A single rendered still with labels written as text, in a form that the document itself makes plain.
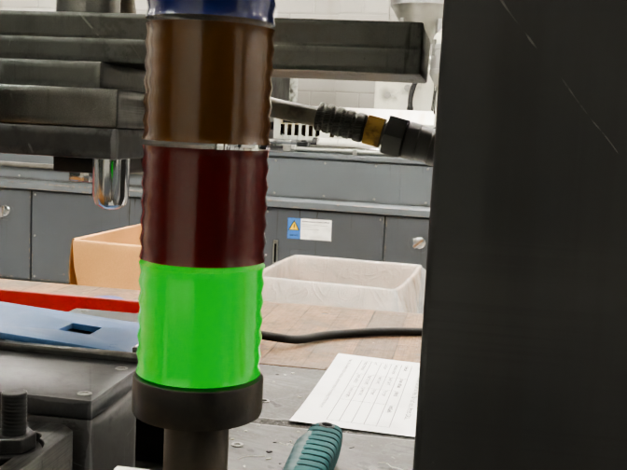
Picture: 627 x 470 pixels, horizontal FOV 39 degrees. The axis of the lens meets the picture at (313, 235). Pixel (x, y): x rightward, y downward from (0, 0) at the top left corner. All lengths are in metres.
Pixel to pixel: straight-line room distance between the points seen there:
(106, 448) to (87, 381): 0.04
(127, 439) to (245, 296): 0.27
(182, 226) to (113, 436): 0.26
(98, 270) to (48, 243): 2.79
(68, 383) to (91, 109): 0.15
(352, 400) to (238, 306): 0.50
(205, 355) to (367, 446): 0.41
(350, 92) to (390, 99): 1.43
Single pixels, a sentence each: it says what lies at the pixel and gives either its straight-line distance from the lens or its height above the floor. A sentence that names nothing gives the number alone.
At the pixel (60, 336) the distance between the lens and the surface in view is 0.57.
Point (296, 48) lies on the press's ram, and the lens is 0.48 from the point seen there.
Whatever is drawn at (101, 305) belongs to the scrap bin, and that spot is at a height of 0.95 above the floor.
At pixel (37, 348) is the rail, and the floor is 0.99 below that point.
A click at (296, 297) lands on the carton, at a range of 2.79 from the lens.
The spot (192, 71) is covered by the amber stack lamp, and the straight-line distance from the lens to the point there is 0.25.
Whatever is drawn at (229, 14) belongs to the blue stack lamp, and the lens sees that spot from 0.25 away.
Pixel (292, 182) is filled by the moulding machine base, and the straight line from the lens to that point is 5.12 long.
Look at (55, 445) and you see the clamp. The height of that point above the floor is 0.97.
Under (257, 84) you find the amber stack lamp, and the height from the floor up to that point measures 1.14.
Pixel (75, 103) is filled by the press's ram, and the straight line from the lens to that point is 0.48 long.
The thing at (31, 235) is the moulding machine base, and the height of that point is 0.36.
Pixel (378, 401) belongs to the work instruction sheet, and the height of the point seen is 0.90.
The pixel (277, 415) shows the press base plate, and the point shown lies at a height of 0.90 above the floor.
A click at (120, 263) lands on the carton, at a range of 2.93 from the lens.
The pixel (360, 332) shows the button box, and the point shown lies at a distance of 0.98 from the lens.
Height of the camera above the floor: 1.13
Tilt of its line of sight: 7 degrees down
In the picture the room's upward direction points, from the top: 3 degrees clockwise
